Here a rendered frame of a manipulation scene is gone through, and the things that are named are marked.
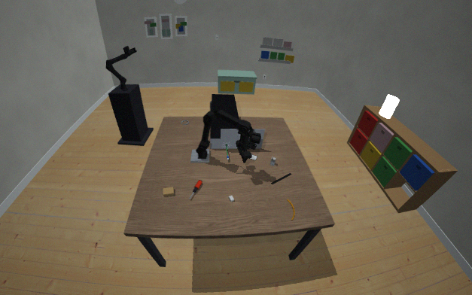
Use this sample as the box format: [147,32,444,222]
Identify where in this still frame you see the small tan box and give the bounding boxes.
[163,187,174,196]

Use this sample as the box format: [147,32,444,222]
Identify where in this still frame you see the orange-handled screwdriver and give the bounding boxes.
[190,180,202,198]

